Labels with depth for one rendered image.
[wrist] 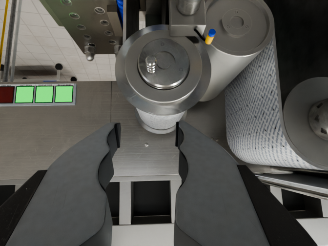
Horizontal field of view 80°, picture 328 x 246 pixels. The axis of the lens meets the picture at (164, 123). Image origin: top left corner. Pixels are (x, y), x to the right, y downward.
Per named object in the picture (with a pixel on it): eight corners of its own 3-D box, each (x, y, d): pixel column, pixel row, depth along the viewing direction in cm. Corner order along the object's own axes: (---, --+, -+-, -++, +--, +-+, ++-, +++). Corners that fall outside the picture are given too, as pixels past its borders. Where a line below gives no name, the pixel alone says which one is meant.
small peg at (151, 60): (148, 66, 25) (143, 57, 25) (149, 75, 28) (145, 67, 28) (158, 62, 25) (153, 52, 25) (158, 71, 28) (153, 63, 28)
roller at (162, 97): (200, 29, 30) (204, 102, 28) (180, 87, 56) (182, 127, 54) (125, 29, 30) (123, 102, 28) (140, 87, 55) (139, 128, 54)
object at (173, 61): (200, 68, 28) (156, 96, 27) (197, 74, 30) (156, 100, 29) (170, 28, 29) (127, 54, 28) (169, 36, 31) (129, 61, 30)
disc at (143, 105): (208, 24, 32) (214, 114, 29) (208, 26, 32) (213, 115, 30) (115, 23, 31) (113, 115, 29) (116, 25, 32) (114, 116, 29)
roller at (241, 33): (270, -12, 32) (278, 56, 30) (221, 61, 58) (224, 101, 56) (197, -12, 32) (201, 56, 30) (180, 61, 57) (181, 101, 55)
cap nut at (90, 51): (93, 45, 63) (93, 58, 62) (97, 51, 66) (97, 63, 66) (82, 45, 63) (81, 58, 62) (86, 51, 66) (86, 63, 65)
